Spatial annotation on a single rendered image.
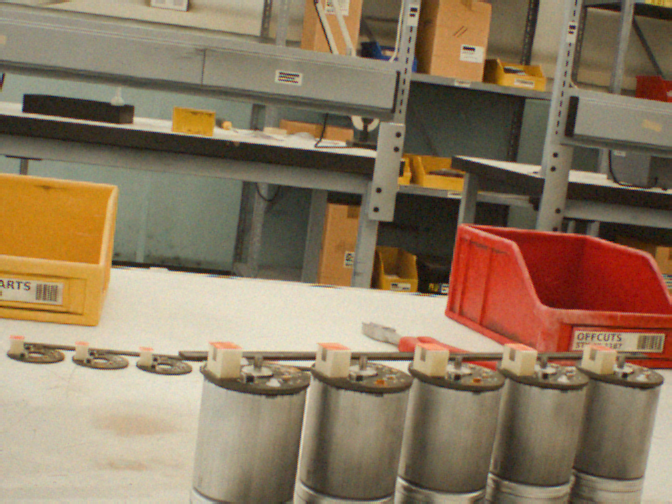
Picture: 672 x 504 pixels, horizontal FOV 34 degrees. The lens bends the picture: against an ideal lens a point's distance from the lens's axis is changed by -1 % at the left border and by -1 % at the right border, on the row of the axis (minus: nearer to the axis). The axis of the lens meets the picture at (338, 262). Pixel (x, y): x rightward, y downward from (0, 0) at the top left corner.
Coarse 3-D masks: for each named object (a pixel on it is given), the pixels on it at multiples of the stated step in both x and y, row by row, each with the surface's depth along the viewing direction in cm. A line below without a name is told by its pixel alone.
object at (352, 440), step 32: (320, 384) 26; (320, 416) 26; (352, 416) 26; (384, 416) 26; (320, 448) 26; (352, 448) 26; (384, 448) 26; (320, 480) 26; (352, 480) 26; (384, 480) 26
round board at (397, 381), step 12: (312, 372) 26; (384, 372) 27; (396, 372) 27; (336, 384) 26; (348, 384) 26; (360, 384) 26; (372, 384) 26; (384, 384) 26; (396, 384) 26; (408, 384) 26
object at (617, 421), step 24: (600, 384) 30; (600, 408) 30; (624, 408) 30; (648, 408) 30; (600, 432) 30; (624, 432) 30; (648, 432) 30; (576, 456) 30; (600, 456) 30; (624, 456) 30; (576, 480) 30; (600, 480) 30; (624, 480) 30
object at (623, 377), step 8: (576, 368) 31; (584, 368) 31; (632, 368) 31; (640, 368) 31; (648, 368) 32; (592, 376) 30; (600, 376) 30; (608, 376) 30; (616, 376) 30; (624, 376) 30; (632, 376) 30; (648, 376) 30; (656, 376) 31; (624, 384) 30; (632, 384) 30; (640, 384) 30; (648, 384) 30; (656, 384) 30
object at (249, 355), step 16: (192, 352) 27; (208, 352) 27; (256, 352) 27; (272, 352) 28; (288, 352) 28; (304, 352) 28; (352, 352) 29; (368, 352) 29; (384, 352) 29; (400, 352) 30; (464, 352) 31; (480, 352) 31; (496, 352) 31; (544, 352) 32; (560, 352) 32; (576, 352) 33
